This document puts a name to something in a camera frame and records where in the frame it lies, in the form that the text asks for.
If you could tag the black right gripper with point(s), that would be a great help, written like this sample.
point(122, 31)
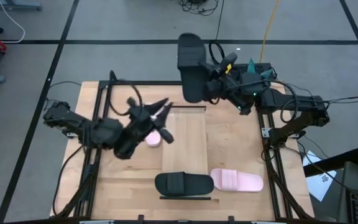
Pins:
point(217, 87)

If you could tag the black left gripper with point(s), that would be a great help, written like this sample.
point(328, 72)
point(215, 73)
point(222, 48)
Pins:
point(145, 121)

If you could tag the black slide sandal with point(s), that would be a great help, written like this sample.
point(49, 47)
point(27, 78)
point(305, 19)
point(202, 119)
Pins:
point(185, 184)
point(191, 53)

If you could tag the pink slide sandal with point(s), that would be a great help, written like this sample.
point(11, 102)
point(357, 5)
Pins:
point(153, 140)
point(238, 180)

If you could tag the wooden shelf with black rails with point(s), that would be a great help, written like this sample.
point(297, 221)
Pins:
point(185, 149)

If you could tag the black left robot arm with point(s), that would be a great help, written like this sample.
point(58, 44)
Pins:
point(104, 133)

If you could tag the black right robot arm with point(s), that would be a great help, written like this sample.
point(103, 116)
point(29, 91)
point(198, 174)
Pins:
point(303, 104)

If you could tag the yellow tape tag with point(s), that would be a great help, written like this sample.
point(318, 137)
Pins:
point(228, 68)

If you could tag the green plant in white pot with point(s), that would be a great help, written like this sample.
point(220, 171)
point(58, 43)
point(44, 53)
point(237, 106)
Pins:
point(251, 65)

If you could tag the black table clamp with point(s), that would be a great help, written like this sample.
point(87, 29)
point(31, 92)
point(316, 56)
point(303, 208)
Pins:
point(140, 218)
point(231, 218)

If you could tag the black table beam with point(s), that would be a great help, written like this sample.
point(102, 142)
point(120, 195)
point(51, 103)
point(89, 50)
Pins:
point(331, 162)

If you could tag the white paper sheet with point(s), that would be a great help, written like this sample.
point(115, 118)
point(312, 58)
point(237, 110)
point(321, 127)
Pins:
point(320, 186)

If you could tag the grey desk foot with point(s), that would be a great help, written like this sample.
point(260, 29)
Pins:
point(14, 6)

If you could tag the grey laptop with black keyboard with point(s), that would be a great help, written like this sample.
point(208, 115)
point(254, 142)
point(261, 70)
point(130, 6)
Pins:
point(353, 180)

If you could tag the black aluminium table frame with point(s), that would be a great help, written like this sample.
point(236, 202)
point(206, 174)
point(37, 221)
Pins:
point(166, 83)

